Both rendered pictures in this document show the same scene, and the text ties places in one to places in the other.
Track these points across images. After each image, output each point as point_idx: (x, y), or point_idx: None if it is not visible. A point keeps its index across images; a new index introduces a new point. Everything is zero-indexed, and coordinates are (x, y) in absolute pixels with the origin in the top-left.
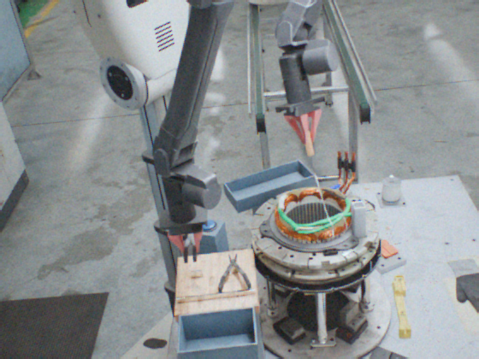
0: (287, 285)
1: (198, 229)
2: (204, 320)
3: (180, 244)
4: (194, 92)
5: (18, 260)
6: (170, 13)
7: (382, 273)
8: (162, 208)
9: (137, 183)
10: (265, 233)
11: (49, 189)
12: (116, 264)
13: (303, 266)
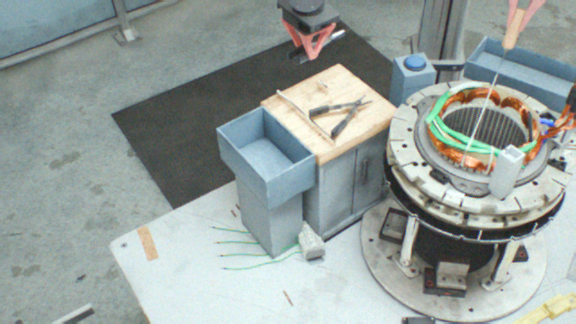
0: (387, 172)
1: (305, 31)
2: (277, 129)
3: (292, 36)
4: None
5: (406, 16)
6: None
7: (568, 279)
8: (421, 21)
9: (575, 23)
10: (419, 105)
11: None
12: (467, 79)
13: (398, 163)
